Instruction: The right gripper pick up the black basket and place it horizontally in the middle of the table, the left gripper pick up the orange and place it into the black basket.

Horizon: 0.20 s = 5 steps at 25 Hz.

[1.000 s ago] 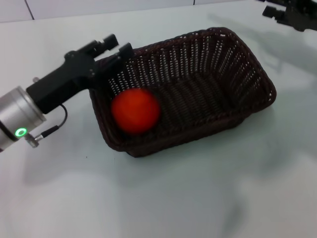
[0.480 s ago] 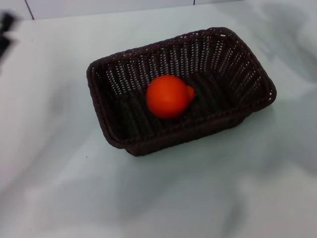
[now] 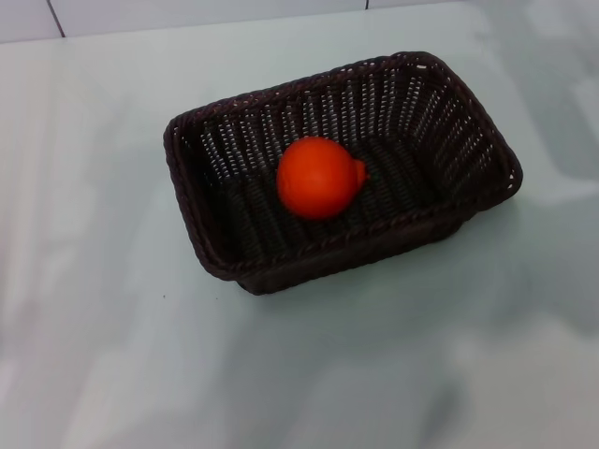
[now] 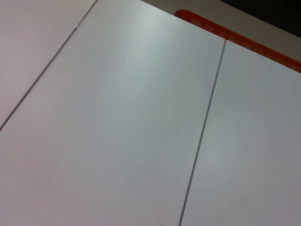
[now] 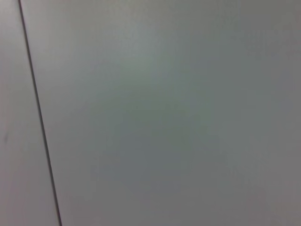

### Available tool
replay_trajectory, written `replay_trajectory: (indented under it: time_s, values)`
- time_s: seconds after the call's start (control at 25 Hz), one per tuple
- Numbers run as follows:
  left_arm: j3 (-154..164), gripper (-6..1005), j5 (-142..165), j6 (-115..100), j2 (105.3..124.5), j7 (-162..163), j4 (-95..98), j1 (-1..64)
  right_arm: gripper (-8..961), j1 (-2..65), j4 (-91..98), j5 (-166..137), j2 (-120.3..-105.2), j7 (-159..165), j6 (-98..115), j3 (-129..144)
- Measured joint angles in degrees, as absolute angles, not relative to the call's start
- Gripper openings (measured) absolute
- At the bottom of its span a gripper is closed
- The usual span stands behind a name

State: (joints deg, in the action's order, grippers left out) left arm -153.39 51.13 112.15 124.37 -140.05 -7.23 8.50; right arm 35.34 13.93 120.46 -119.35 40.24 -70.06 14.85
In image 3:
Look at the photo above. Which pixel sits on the orange pear-shaped toy fruit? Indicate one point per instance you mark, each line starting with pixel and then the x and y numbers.
pixel 316 180

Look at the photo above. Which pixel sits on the dark brown woven rectangular basket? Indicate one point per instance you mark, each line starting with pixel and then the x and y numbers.
pixel 398 140

